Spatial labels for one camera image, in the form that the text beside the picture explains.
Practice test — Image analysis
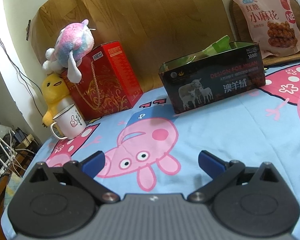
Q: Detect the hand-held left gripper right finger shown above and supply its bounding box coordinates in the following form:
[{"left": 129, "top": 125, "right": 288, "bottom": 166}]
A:
[{"left": 189, "top": 150, "right": 284, "bottom": 197}]

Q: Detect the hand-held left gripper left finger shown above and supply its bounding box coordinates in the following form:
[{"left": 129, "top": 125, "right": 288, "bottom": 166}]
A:
[{"left": 25, "top": 151, "right": 120, "bottom": 198}]

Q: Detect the black tin box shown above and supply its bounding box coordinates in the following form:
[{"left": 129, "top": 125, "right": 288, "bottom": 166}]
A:
[{"left": 159, "top": 41, "right": 267, "bottom": 114}]

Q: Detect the light green leaf-print packet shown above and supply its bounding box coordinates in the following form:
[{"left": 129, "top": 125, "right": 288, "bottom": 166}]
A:
[{"left": 202, "top": 35, "right": 232, "bottom": 55}]

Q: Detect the white mug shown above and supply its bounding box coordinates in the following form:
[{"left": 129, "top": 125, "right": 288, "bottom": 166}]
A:
[{"left": 49, "top": 104, "right": 87, "bottom": 140}]

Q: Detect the beige power strip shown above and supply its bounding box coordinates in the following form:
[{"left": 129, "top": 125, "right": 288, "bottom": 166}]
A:
[{"left": 14, "top": 134, "right": 39, "bottom": 153}]

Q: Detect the yellow plush toy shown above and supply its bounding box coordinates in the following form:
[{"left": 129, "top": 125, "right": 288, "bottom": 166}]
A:
[{"left": 41, "top": 74, "right": 72, "bottom": 128}]

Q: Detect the red gift box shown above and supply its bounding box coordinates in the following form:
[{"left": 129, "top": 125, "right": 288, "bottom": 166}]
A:
[{"left": 61, "top": 41, "right": 143, "bottom": 121}]

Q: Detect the pink plush toy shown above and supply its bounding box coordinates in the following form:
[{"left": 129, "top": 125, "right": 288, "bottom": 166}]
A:
[{"left": 42, "top": 19, "right": 95, "bottom": 83}]

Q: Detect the wooden board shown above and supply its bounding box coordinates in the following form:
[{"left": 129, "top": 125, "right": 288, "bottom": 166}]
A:
[{"left": 24, "top": 0, "right": 238, "bottom": 93}]

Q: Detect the large pink snack bag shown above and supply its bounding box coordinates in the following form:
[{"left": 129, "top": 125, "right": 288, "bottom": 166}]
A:
[{"left": 229, "top": 0, "right": 300, "bottom": 58}]

